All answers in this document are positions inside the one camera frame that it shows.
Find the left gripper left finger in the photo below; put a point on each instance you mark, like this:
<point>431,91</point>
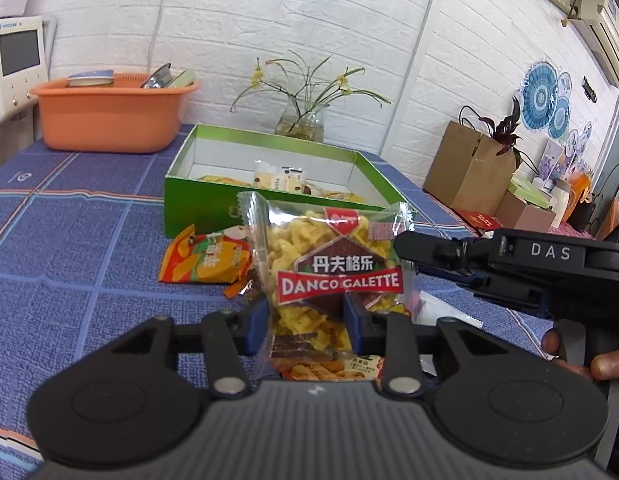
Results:
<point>226,337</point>

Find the white foil packet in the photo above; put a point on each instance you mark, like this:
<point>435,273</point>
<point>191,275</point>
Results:
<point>432,308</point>

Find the orange chip bag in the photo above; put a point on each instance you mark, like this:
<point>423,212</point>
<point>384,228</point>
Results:
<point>222,257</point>

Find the white screen appliance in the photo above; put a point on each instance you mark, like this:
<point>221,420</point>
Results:
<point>25,53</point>

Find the small brown cardboard box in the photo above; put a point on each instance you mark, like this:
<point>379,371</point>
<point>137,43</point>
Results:
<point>526,213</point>

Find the person's right hand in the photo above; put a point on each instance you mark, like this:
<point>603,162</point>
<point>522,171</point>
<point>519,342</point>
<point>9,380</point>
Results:
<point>603,368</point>

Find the red broad bean snack bag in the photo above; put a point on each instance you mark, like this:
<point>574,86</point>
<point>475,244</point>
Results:
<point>356,369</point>

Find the air conditioner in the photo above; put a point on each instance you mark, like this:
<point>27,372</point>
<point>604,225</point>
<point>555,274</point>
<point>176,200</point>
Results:
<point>598,23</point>

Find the green cardboard box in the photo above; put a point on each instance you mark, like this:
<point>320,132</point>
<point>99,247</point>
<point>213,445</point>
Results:
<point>215,164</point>

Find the Danco Galette cookie bag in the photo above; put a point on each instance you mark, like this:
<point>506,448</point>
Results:
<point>310,259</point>

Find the dark red plant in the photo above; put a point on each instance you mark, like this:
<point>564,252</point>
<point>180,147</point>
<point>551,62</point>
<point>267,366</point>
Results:
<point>502,132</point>

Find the glass vase with flowers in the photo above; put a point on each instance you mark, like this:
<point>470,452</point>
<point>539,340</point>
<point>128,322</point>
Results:
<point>307,91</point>

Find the red checkered cloth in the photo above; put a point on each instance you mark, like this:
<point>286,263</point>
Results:
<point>482,223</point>

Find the steel bowl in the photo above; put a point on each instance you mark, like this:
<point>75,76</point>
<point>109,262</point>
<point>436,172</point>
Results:
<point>159,79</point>

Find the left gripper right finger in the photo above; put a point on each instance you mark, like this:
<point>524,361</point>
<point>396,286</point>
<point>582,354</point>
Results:
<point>392,336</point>

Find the clear cracker packet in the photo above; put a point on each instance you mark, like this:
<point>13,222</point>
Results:
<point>282,179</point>

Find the instant noodle cup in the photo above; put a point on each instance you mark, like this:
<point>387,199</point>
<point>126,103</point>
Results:
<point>95,78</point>

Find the orange plastic basin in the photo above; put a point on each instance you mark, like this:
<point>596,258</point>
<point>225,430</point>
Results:
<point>122,117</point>

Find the green plate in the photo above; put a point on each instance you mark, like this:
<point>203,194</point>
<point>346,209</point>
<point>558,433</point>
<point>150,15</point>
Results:
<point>183,80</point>

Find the blue paper fan decoration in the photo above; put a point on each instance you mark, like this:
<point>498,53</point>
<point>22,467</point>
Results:
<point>538,95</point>

